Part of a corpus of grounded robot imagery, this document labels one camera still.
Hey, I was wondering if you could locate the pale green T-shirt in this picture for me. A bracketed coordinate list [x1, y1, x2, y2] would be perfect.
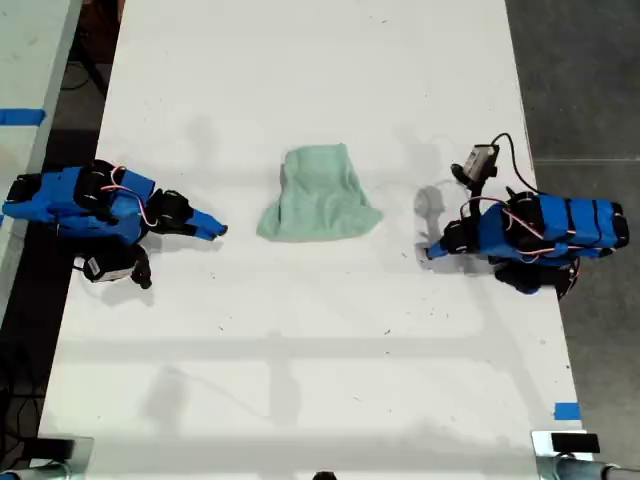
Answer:
[255, 142, 385, 244]

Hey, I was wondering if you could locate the long blue tape strip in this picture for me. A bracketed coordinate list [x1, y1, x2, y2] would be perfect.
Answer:
[0, 108, 48, 127]

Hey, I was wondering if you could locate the white side table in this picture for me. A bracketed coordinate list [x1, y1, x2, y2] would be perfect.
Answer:
[0, 0, 84, 314]

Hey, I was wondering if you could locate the small black box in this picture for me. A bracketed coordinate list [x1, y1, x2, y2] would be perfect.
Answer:
[38, 439, 77, 459]
[550, 433, 600, 454]

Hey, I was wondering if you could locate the metal pipe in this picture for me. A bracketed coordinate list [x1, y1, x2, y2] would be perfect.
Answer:
[541, 456, 640, 480]
[0, 461, 67, 480]

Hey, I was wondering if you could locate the arm red white wire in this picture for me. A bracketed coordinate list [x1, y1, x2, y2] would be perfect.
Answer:
[501, 208, 582, 264]
[98, 166, 153, 230]

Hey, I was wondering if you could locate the camera black stalk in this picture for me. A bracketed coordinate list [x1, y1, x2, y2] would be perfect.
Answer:
[130, 244, 154, 292]
[450, 162, 495, 207]

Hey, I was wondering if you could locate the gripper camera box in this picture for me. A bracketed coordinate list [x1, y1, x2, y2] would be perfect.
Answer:
[461, 144, 502, 181]
[81, 251, 138, 285]

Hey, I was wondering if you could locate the camera black cable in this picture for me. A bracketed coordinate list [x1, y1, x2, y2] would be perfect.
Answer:
[491, 131, 540, 194]

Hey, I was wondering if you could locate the black floor cable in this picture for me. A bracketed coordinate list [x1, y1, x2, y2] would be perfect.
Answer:
[61, 48, 110, 99]

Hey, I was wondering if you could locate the metal corner bracket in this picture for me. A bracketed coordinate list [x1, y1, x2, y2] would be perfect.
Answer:
[530, 429, 602, 480]
[33, 435, 95, 480]

